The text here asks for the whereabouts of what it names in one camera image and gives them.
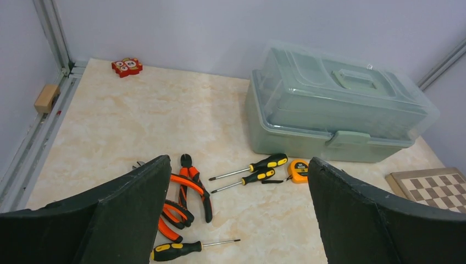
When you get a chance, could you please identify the black yellow screwdriver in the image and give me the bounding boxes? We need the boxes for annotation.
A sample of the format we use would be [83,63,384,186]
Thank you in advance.
[211,168,275,194]
[150,239,241,262]
[209,153,288,181]

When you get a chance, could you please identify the orange tape measure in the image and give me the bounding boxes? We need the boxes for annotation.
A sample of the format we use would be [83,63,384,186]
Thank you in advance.
[286,159,308,184]

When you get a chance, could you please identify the black yellow screwdriver upper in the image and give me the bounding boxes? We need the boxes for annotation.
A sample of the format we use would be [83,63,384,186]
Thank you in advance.
[209,153,288,181]

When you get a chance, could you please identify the translucent green plastic toolbox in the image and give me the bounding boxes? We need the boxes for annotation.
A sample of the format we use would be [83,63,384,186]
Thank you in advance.
[245,42,440,163]

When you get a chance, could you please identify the wooden chessboard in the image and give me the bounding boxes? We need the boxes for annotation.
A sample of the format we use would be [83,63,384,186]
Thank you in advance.
[385,167,465,213]

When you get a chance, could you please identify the orange black cutting pliers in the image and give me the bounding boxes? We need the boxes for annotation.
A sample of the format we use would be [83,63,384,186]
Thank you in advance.
[179,153,213,223]

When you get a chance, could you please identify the black yellow screwdriver lower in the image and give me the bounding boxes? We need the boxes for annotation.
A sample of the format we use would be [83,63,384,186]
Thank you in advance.
[211,168,275,194]

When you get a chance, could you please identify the orange black long-nose pliers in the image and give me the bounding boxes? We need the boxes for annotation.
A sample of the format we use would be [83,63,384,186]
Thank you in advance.
[132,161,206,244]

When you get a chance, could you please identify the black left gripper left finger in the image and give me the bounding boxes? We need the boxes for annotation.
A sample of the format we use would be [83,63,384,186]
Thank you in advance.
[1,155,171,263]

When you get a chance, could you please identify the red owl toy block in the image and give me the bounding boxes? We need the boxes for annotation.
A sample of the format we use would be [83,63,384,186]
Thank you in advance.
[111,58,143,78]

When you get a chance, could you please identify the black yellow screwdriver near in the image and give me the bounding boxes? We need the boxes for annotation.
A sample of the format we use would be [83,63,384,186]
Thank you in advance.
[150,239,241,262]

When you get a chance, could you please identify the wooden block left rail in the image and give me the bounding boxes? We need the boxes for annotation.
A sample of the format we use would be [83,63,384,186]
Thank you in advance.
[34,84,60,114]

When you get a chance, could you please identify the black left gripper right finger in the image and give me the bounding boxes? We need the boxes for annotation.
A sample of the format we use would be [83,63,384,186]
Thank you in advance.
[308,157,465,263]

